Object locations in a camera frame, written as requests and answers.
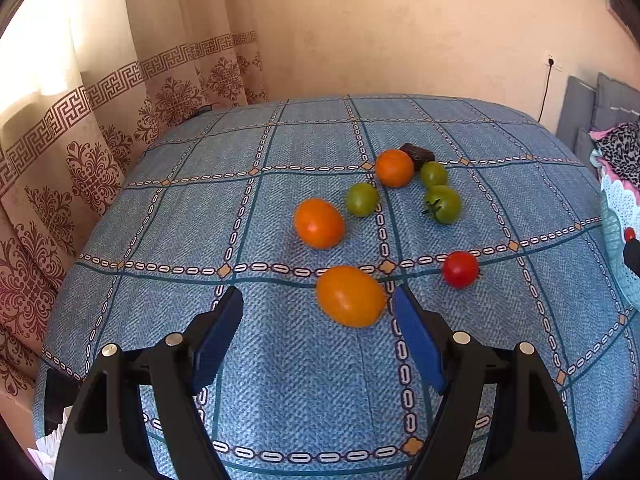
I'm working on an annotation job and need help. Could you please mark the dark purple fruit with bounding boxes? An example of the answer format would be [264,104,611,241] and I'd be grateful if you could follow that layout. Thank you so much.
[399,143,435,171]

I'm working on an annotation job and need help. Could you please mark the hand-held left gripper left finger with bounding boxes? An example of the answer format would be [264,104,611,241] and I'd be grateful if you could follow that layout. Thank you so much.
[54,286,244,480]

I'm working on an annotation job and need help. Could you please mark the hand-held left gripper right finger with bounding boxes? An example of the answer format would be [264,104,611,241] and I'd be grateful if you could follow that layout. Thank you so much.
[391,284,583,480]

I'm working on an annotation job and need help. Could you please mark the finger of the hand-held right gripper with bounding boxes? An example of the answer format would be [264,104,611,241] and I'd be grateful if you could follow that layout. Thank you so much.
[622,239,640,278]

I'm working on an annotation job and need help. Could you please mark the light blue plastic basket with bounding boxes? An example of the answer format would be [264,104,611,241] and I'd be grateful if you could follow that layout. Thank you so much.
[597,160,640,311]

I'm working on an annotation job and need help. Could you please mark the white ruffled cloth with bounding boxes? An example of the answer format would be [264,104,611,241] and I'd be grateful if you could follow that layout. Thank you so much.
[27,407,76,476]

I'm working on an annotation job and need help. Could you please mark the black power cable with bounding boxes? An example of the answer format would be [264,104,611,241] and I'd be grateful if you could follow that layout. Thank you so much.
[538,62,553,123]

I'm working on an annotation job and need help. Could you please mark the leopard print cloth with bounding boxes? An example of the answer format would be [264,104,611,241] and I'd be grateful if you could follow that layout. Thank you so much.
[592,122,640,186]

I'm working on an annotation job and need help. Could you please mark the orange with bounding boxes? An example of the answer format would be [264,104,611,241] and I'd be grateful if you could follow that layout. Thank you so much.
[375,149,416,189]
[293,198,346,250]
[316,265,387,328]

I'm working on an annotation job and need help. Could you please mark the blue patterned tablecloth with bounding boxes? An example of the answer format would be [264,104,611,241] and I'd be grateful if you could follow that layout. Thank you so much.
[32,94,640,480]

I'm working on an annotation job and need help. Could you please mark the beige patterned curtain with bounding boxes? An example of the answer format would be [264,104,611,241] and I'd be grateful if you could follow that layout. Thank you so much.
[0,0,271,411]

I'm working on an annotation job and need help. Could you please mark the grey cushions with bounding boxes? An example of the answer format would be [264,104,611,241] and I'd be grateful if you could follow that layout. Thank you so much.
[556,76,598,161]

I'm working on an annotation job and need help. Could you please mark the green tomato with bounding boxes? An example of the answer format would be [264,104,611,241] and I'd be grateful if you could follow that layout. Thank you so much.
[345,182,380,218]
[422,185,462,225]
[420,161,449,188]

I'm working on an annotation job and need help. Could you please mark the grey cushion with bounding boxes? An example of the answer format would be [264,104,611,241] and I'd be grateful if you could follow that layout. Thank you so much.
[592,72,640,131]

